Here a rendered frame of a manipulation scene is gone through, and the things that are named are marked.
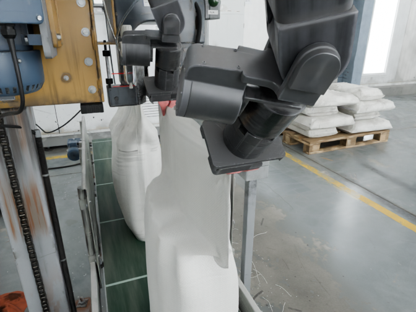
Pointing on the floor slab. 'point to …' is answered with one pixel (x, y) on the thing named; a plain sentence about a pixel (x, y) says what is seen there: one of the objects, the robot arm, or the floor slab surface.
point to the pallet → (291, 138)
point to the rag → (13, 302)
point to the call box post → (249, 202)
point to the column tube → (42, 223)
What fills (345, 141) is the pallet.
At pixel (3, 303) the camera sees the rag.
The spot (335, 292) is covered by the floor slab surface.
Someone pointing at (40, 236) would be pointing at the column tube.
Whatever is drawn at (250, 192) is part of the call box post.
